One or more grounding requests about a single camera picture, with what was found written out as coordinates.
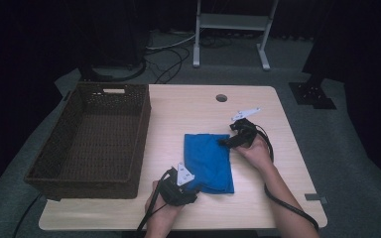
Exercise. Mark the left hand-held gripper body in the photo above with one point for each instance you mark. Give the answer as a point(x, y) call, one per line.
point(172, 193)

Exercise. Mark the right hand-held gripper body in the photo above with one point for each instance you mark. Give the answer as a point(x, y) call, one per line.
point(246, 132)

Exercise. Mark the blue t-shirt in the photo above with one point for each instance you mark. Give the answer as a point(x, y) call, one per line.
point(208, 162)

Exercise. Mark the brown wicker basket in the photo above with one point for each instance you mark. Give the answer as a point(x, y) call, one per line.
point(105, 148)

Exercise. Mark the person's left hand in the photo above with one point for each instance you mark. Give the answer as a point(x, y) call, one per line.
point(162, 213)

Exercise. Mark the person's right hand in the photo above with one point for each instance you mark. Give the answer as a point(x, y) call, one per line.
point(258, 155)

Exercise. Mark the grey tape strip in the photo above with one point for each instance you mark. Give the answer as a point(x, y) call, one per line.
point(314, 197)

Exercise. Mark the white metal stand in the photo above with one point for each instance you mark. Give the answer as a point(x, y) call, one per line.
point(231, 21)

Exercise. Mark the black round stand base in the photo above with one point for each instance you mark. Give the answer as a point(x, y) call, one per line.
point(89, 75)

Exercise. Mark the black stand base plate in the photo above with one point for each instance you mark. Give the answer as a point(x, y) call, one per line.
point(311, 95)

